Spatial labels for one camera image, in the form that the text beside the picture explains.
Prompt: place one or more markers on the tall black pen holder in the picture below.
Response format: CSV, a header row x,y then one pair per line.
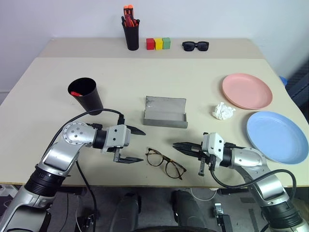
x,y
132,37

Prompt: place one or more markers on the black ribbed furniture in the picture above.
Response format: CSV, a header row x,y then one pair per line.
x,y
299,84

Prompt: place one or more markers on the pink plastic plate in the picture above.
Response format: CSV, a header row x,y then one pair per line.
x,y
247,90

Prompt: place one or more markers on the black sunglasses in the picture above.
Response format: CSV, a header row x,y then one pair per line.
x,y
189,46

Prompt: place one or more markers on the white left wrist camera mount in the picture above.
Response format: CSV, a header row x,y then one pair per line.
x,y
116,136

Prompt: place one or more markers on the wide black plastic cup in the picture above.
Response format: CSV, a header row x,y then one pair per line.
x,y
93,101

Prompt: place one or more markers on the black pen in holder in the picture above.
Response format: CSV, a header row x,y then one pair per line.
x,y
123,21

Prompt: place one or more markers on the light blue plastic plate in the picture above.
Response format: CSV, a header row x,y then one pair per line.
x,y
275,135

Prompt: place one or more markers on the red and black pen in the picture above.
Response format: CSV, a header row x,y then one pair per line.
x,y
74,93

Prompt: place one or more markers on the red wooden block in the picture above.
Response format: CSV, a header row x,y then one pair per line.
x,y
150,44

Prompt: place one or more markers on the tortoiseshell eyeglasses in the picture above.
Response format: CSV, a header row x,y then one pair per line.
x,y
172,162

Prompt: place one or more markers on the small blue object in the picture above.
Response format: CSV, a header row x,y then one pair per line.
x,y
283,80

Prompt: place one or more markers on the yellow wooden block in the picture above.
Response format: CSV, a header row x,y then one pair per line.
x,y
158,44

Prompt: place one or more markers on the dark rounded shape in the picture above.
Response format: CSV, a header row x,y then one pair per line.
x,y
187,210
126,212

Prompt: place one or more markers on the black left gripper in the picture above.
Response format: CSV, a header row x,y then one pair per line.
x,y
116,155

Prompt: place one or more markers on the black floor device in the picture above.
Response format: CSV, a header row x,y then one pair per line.
x,y
222,216

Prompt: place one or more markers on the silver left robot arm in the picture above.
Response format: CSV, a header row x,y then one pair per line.
x,y
58,154

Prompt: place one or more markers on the crumpled white paper ball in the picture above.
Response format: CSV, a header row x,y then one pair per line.
x,y
222,111

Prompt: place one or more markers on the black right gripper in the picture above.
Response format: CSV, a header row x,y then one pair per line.
x,y
201,166

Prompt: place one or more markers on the black table frame bar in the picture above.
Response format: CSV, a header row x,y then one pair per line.
x,y
233,192
72,191

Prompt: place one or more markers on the green wooden block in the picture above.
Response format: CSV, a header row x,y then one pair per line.
x,y
166,43

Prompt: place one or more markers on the grey glasses case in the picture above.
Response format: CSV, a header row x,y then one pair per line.
x,y
166,113

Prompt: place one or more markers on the orange capped marker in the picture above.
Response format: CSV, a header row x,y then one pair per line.
x,y
130,10
125,10

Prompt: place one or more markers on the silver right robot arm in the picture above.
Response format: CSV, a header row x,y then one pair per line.
x,y
256,169

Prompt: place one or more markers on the red pen in holder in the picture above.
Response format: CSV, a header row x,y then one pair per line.
x,y
130,21

